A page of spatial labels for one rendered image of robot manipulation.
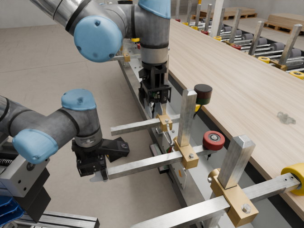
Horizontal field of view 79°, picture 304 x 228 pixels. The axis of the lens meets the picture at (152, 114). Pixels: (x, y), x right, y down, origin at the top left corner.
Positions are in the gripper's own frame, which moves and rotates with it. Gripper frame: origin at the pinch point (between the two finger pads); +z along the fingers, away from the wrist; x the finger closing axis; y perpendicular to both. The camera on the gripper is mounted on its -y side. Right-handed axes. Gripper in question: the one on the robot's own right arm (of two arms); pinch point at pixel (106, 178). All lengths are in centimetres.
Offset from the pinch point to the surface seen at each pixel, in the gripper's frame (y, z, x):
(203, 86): -36.3, -28.7, -4.7
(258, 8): -679, 51, -656
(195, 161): -32.2, -3.2, 4.9
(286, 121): -77, -9, 1
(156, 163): -18.1, -2.8, 1.4
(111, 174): -1.8, -3.1, 1.4
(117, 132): -7.2, 0.5, -23.6
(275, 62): -138, -3, -63
